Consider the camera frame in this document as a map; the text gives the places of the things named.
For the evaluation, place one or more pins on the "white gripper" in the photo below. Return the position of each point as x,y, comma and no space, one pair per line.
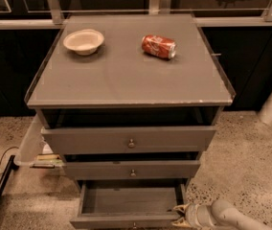
191,215

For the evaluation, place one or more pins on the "grey bottom drawer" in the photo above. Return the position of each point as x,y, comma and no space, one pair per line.
131,204

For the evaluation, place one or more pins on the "grey drawer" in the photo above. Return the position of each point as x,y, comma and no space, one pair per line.
132,169
128,139
131,204

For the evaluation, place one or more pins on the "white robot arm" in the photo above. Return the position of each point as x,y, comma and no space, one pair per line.
220,215

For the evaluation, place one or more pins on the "grey middle drawer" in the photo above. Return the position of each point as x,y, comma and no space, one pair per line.
132,169

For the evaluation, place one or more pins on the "grey top drawer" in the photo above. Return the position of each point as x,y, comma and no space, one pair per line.
128,139

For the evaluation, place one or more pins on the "grey drawer cabinet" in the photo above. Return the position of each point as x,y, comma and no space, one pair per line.
120,85

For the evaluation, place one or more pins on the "clear plastic side bin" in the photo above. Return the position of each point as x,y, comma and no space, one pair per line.
34,152

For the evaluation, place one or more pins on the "red soda can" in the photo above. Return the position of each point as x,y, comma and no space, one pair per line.
159,46

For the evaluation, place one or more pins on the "white paper bowl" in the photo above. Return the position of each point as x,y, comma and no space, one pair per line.
84,42

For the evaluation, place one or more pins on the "metal window rail frame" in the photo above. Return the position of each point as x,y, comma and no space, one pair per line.
26,14

